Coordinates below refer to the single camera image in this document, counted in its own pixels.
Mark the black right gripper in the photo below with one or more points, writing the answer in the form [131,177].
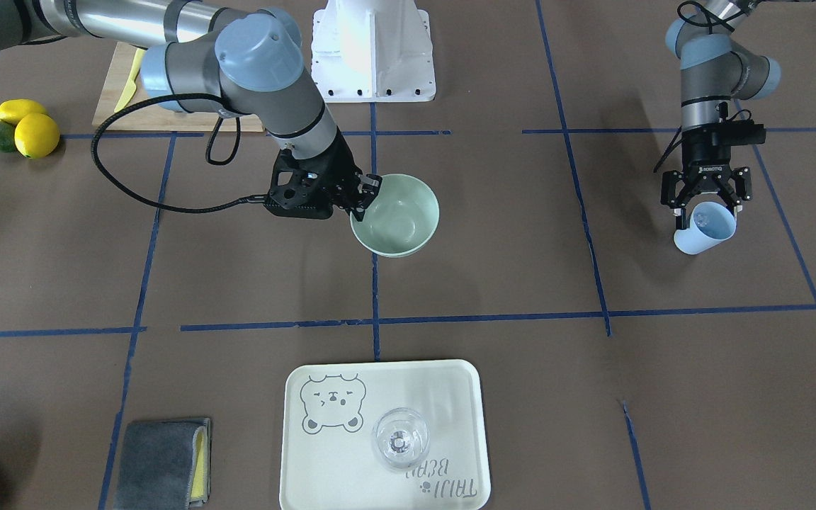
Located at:
[340,170]

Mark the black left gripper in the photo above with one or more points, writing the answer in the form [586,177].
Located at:
[707,159]

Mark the light blue cup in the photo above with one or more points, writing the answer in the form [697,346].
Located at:
[709,225]

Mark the green bowl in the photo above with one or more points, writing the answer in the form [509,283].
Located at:
[401,219]

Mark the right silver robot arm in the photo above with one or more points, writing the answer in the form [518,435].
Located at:
[199,57]

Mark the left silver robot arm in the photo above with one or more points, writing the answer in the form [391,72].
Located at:
[715,72]

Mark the cream bear tray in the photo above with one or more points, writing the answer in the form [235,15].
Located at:
[327,455]

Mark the clear wine glass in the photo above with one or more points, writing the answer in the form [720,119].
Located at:
[401,439]

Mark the yellow plastic knife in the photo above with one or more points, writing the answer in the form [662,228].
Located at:
[130,84]

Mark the yellow lemon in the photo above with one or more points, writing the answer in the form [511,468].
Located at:
[14,110]
[36,135]

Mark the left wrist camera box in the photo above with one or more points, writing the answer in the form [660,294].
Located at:
[733,133]

